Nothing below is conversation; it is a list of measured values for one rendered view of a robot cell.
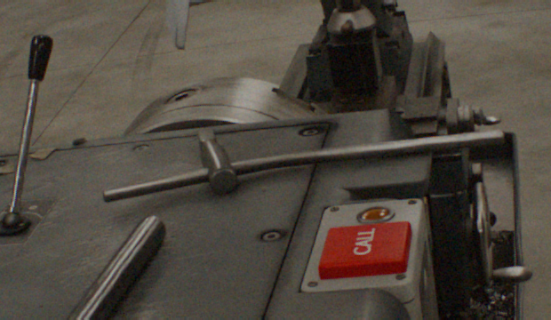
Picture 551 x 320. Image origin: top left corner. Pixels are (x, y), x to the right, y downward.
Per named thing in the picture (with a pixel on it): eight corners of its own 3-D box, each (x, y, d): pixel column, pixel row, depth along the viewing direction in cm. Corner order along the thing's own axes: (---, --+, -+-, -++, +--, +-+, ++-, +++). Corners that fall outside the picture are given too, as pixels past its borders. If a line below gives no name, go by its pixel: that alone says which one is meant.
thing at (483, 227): (502, 315, 190) (491, 188, 181) (443, 321, 192) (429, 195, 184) (502, 242, 214) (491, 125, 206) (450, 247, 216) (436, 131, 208)
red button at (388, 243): (408, 284, 79) (404, 257, 78) (321, 292, 80) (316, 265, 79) (413, 244, 84) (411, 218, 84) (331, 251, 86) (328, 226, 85)
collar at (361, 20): (374, 31, 181) (371, 12, 180) (324, 36, 183) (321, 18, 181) (379, 17, 188) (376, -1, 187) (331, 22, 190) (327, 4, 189)
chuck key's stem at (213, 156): (195, 149, 107) (212, 196, 97) (190, 126, 107) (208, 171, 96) (219, 145, 108) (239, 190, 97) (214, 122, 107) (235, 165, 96)
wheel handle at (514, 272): (532, 284, 188) (531, 269, 187) (487, 288, 190) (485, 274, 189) (532, 276, 191) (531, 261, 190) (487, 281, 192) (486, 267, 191)
